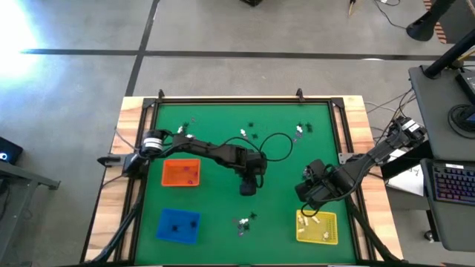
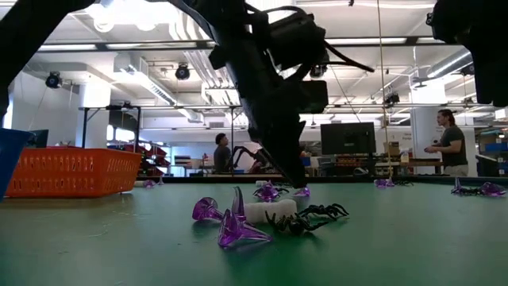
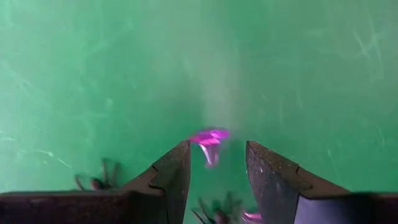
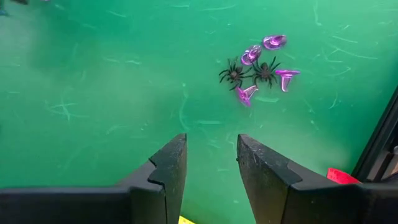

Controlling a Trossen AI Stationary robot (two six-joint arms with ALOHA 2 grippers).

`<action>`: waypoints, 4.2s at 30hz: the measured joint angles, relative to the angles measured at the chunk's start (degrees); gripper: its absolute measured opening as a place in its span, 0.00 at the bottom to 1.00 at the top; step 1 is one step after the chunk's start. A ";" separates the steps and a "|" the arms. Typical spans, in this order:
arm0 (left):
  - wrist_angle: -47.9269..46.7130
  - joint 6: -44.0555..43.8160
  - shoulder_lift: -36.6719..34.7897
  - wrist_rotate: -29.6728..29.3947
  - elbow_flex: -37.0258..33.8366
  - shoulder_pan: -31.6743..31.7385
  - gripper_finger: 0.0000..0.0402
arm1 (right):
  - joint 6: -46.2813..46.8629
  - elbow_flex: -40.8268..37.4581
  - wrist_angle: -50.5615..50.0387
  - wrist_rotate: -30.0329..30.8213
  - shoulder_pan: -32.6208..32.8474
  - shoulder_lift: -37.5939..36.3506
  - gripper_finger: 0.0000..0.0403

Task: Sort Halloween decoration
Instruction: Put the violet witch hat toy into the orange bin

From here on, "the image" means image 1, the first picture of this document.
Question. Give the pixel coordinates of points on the white paper sheet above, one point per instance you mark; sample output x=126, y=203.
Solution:
x=408, y=180

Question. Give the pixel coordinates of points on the grey side desk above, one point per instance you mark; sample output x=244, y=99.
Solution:
x=438, y=130

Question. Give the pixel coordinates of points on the black slanted pole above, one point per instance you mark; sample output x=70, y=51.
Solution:
x=451, y=55

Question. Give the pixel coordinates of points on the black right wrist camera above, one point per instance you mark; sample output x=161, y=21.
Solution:
x=316, y=169

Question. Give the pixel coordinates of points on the yellow plastic basket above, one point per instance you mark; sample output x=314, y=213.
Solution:
x=319, y=227

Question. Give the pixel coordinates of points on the small metal plate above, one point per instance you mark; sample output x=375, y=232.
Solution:
x=345, y=157

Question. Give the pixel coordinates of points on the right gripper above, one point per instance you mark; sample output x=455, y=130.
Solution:
x=310, y=193

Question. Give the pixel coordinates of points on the grey metal stand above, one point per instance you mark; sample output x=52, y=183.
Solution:
x=22, y=181

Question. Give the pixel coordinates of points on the black stand foot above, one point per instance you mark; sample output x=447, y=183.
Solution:
x=423, y=26

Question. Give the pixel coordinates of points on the black table clamp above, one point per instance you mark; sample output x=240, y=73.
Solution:
x=300, y=94
x=160, y=93

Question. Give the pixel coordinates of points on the yellow hand tool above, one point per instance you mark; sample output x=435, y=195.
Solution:
x=350, y=7

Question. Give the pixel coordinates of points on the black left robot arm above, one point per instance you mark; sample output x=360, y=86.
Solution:
x=208, y=150

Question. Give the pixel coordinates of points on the orange plastic basket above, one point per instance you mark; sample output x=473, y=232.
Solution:
x=174, y=178

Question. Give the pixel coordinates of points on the black device with blue light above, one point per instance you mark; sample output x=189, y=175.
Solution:
x=8, y=151

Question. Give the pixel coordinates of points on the black desk device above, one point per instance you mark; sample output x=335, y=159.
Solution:
x=468, y=83

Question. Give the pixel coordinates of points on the black side bracket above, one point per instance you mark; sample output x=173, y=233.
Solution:
x=109, y=160

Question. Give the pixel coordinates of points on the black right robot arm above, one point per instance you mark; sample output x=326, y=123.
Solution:
x=371, y=157

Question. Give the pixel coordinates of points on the backlit computer keyboard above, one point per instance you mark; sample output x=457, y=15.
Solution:
x=454, y=183

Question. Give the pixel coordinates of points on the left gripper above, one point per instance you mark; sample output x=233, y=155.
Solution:
x=248, y=187

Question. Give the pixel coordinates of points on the blue plastic basket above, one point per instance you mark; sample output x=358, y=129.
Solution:
x=182, y=235

